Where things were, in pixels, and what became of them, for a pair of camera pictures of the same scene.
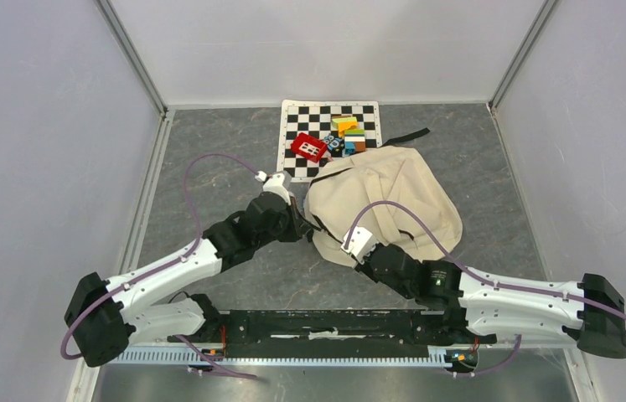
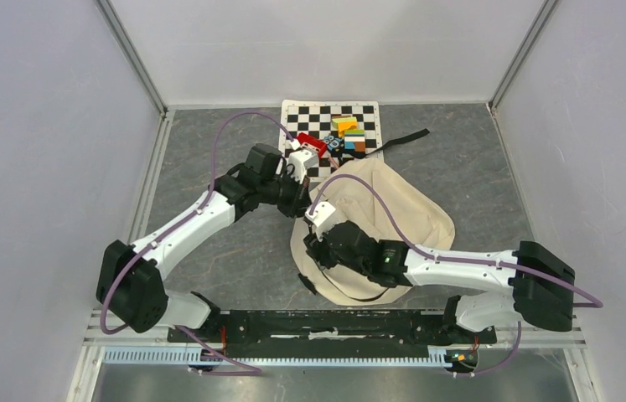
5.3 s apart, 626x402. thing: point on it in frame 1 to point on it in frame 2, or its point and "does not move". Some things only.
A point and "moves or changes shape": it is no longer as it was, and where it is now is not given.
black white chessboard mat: x=313 y=118 does not move
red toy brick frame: x=308 y=146 does not move
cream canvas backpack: x=390 y=191 moves or changes shape
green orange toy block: x=344 y=123 does not move
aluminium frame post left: x=132 y=54 does not move
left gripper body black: x=287 y=229 to x=290 y=194
